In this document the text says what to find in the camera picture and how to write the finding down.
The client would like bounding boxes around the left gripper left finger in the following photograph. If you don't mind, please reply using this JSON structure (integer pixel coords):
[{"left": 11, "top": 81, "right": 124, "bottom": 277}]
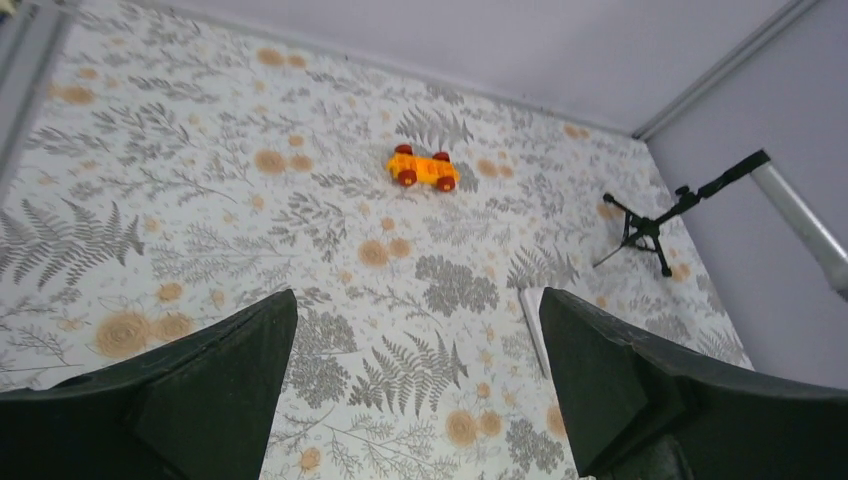
[{"left": 1, "top": 290, "right": 298, "bottom": 479}]

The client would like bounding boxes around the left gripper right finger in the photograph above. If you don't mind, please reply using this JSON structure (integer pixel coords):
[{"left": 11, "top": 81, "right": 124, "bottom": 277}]
[{"left": 539, "top": 288, "right": 847, "bottom": 479}]

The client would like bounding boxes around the white remote control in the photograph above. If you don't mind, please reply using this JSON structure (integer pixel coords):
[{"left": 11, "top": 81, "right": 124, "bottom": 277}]
[{"left": 518, "top": 287, "right": 551, "bottom": 379}]

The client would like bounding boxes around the black tripod mic stand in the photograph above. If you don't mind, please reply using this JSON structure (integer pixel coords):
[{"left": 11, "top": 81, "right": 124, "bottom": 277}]
[{"left": 592, "top": 149, "right": 771, "bottom": 278}]

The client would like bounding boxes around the floral table mat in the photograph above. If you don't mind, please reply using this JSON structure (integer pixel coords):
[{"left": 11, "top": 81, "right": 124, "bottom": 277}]
[{"left": 1, "top": 1, "right": 750, "bottom": 479}]

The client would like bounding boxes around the orange toy car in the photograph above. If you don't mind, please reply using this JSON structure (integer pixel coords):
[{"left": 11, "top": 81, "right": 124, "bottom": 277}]
[{"left": 386, "top": 144, "right": 461, "bottom": 192}]

